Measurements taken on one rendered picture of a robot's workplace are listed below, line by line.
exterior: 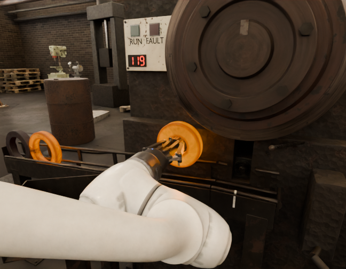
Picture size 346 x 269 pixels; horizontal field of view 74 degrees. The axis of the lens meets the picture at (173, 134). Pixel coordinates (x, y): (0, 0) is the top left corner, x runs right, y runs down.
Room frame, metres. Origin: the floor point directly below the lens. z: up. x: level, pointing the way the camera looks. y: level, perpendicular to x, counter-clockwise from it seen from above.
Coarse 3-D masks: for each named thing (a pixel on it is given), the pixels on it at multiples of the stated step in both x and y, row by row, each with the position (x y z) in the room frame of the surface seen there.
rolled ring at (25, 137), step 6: (12, 132) 1.09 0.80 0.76; (18, 132) 1.08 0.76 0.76; (24, 132) 1.09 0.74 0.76; (6, 138) 1.12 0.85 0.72; (12, 138) 1.11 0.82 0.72; (18, 138) 1.08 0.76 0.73; (24, 138) 1.06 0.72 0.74; (6, 144) 1.12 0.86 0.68; (12, 144) 1.13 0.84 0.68; (24, 144) 1.06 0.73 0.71; (12, 150) 1.12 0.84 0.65; (18, 156) 1.11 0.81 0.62; (30, 156) 1.06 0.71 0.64
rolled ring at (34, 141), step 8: (32, 136) 1.03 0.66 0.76; (40, 136) 1.01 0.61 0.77; (48, 136) 1.00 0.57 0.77; (32, 144) 1.04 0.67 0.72; (48, 144) 0.99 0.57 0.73; (56, 144) 0.99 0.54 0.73; (32, 152) 1.04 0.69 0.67; (40, 152) 1.06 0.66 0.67; (56, 152) 0.98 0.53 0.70; (56, 160) 0.98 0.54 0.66
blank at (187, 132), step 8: (168, 128) 0.72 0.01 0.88; (176, 128) 0.71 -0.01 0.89; (184, 128) 0.70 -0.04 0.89; (192, 128) 0.71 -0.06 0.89; (160, 136) 0.74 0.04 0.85; (168, 136) 0.73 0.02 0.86; (176, 136) 0.71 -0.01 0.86; (184, 136) 0.70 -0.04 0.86; (192, 136) 0.69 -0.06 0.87; (200, 136) 0.71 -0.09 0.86; (192, 144) 0.69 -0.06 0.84; (200, 144) 0.69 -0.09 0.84; (176, 152) 0.73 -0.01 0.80; (184, 152) 0.73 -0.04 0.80; (192, 152) 0.69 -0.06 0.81; (200, 152) 0.69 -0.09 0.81; (184, 160) 0.71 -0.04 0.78; (192, 160) 0.69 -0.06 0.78
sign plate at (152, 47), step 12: (132, 24) 0.92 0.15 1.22; (144, 24) 0.89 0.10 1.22; (168, 24) 0.85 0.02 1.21; (132, 36) 0.91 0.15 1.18; (144, 36) 0.90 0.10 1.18; (156, 36) 0.87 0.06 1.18; (132, 48) 0.92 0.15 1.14; (144, 48) 0.90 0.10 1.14; (156, 48) 0.87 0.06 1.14; (132, 60) 0.91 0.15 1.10; (144, 60) 0.89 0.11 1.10; (156, 60) 0.88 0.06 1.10
